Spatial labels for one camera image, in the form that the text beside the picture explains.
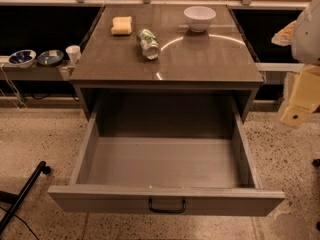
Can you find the dark blue shallow bowl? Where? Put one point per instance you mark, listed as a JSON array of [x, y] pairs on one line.
[[50, 58]]

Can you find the grey top drawer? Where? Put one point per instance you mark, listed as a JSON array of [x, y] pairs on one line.
[[190, 147]]

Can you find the yellow sponge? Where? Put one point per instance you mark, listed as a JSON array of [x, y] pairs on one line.
[[121, 25]]

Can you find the grey right rail shelf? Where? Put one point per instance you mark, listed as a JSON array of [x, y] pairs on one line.
[[275, 73]]

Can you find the white ceramic bowl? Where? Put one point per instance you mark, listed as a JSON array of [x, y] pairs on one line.
[[199, 18]]

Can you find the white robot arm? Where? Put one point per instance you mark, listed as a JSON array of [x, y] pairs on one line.
[[303, 35]]

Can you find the blue patterned bowl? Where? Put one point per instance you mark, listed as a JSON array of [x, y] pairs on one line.
[[22, 58]]

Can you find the black top drawer handle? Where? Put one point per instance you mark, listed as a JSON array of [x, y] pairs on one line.
[[162, 206]]

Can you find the grey drawer cabinet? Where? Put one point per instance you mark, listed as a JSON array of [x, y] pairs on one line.
[[216, 59]]

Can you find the grey side shelf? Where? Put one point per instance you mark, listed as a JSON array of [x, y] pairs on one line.
[[35, 72]]

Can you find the white paper cup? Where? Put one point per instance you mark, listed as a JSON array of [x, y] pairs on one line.
[[74, 53]]

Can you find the beige covered gripper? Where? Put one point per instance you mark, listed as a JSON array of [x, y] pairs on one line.
[[308, 39]]

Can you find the black chair leg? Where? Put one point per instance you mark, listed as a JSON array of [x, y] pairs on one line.
[[15, 200]]

